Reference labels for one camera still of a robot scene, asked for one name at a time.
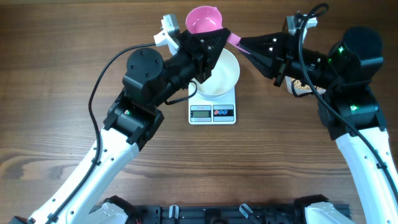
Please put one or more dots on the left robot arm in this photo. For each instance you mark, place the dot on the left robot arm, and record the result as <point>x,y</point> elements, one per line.
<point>132,120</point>

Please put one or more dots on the white digital kitchen scale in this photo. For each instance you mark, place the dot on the white digital kitchen scale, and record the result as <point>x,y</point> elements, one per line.
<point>220,110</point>

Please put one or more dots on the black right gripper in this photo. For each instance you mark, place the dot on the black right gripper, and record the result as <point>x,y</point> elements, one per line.
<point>286,50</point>

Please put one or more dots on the clear plastic container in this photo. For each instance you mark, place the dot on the clear plastic container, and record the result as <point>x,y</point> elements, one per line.
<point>291,89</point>

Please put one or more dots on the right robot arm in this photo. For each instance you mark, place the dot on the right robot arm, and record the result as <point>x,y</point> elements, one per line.
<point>347,106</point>

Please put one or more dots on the soybeans pile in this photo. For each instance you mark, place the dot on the soybeans pile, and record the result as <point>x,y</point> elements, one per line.
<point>303,84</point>

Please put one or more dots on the white bowl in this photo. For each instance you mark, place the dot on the white bowl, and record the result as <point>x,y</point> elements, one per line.
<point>224,77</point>

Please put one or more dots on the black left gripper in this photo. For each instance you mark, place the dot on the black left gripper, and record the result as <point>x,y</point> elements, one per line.
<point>195,46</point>

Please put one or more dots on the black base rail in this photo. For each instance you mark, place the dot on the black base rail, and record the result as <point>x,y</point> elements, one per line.
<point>155,214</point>

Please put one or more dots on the pink measuring scoop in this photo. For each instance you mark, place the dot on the pink measuring scoop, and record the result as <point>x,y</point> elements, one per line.
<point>204,19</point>

